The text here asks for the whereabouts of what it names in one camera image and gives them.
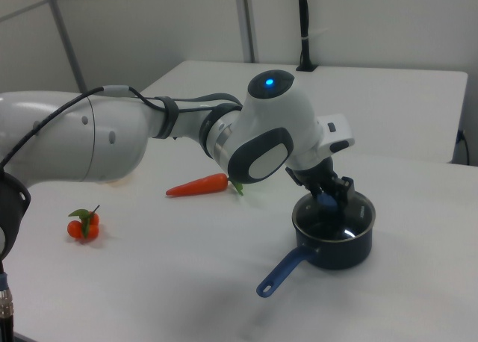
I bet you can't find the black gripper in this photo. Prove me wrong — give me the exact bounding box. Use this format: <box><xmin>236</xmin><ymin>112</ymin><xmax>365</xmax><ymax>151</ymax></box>
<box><xmin>285</xmin><ymin>156</ymin><xmax>356</xmax><ymax>211</ymax></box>

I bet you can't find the glass lid with blue knob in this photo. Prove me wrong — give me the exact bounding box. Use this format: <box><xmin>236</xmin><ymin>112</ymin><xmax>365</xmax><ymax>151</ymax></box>
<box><xmin>291</xmin><ymin>190</ymin><xmax>376</xmax><ymax>243</ymax></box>

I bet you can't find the dark blue saucepan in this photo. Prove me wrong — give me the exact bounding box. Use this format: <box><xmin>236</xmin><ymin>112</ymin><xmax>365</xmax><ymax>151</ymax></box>
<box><xmin>255</xmin><ymin>190</ymin><xmax>376</xmax><ymax>299</ymax></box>

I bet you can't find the orange toy carrot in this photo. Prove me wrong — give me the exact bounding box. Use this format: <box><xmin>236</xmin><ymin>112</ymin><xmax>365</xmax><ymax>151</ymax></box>
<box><xmin>165</xmin><ymin>172</ymin><xmax>245</xmax><ymax>199</ymax></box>

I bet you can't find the black pole with base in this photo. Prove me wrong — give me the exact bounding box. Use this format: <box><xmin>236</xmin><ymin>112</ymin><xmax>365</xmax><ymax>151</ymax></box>
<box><xmin>296</xmin><ymin>0</ymin><xmax>319</xmax><ymax>72</ymax></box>

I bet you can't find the toy tomato cluster with leaves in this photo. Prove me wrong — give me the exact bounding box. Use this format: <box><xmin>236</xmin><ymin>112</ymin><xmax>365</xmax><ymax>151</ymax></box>
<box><xmin>66</xmin><ymin>204</ymin><xmax>101</xmax><ymax>241</ymax></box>

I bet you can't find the grey metal frame post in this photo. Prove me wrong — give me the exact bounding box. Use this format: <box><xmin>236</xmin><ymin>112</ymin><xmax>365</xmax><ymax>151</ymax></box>
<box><xmin>45</xmin><ymin>0</ymin><xmax>89</xmax><ymax>93</ymax></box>
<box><xmin>235</xmin><ymin>0</ymin><xmax>259</xmax><ymax>63</ymax></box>

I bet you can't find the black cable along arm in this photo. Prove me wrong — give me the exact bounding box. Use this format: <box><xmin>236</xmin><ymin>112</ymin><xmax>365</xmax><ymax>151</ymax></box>
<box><xmin>0</xmin><ymin>84</ymin><xmax>244</xmax><ymax>168</ymax></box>

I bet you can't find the cable with metal connector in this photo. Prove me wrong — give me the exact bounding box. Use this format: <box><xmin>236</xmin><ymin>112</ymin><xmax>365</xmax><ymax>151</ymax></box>
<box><xmin>0</xmin><ymin>258</ymin><xmax>18</xmax><ymax>342</ymax></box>

